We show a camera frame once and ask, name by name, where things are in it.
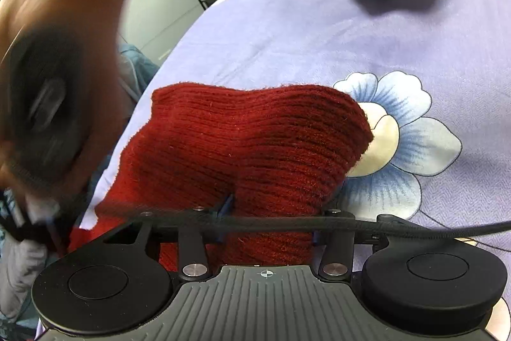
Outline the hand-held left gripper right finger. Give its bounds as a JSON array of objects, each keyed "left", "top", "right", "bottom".
[{"left": 313, "top": 208, "right": 412, "bottom": 282}]

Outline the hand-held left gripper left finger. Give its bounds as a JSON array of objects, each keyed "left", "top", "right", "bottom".
[{"left": 104, "top": 195, "right": 235, "bottom": 282}]

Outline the red knitted cloth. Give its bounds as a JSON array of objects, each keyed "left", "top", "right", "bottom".
[{"left": 68, "top": 82, "right": 375, "bottom": 272}]

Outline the light blue cloth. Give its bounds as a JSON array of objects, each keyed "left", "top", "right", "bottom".
[{"left": 117, "top": 43, "right": 160, "bottom": 104}]

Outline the white cloth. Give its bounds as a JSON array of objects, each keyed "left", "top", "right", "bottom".
[{"left": 0, "top": 197, "right": 54, "bottom": 322}]

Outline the purple floral bedsheet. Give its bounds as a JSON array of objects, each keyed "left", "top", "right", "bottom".
[{"left": 36, "top": 0, "right": 511, "bottom": 341}]

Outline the black cable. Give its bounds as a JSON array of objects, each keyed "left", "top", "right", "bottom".
[{"left": 96, "top": 207, "right": 511, "bottom": 243}]

